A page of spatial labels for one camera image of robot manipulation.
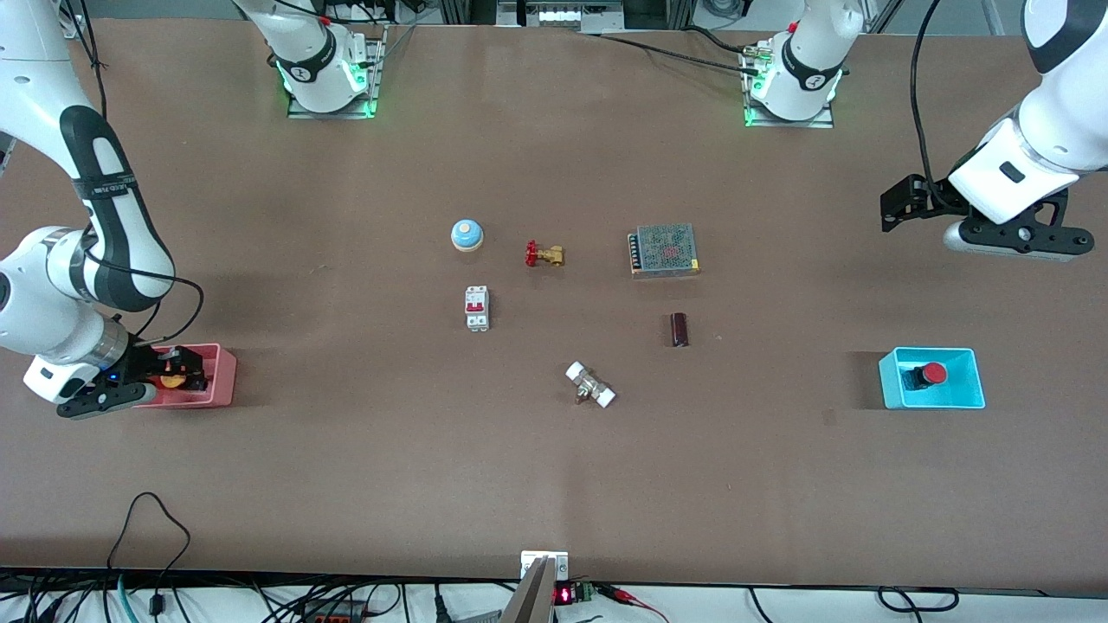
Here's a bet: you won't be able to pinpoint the red push button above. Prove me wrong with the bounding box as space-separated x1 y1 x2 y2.
900 362 949 392

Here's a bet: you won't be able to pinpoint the pink plastic box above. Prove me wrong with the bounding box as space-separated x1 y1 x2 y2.
134 344 237 408

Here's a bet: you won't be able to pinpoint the blue plastic box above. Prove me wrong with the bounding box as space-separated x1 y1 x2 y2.
879 346 987 410

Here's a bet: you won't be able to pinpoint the metal mesh power supply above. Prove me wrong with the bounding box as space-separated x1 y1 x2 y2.
628 224 700 278

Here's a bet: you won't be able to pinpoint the metal fitting white end caps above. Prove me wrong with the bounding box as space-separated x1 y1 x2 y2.
565 361 617 409

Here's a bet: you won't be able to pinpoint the grey metal bar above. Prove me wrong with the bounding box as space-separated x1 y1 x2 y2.
500 558 557 623

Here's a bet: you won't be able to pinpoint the red clip lead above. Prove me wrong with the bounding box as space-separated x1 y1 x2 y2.
602 585 669 623

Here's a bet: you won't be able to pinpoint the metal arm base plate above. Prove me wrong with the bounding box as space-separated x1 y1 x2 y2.
288 24 387 120
743 43 835 130

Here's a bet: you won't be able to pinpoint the black cable with plug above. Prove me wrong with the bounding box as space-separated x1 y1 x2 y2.
106 491 193 623

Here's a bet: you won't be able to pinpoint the black table cable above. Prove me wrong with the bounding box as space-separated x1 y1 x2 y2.
593 31 767 77

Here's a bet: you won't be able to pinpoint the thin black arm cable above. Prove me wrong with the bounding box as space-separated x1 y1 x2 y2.
62 0 111 120

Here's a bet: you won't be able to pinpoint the black looped cable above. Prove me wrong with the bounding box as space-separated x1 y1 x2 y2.
877 587 960 613

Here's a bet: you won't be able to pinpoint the white table edge bracket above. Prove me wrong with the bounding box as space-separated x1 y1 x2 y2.
521 550 570 581

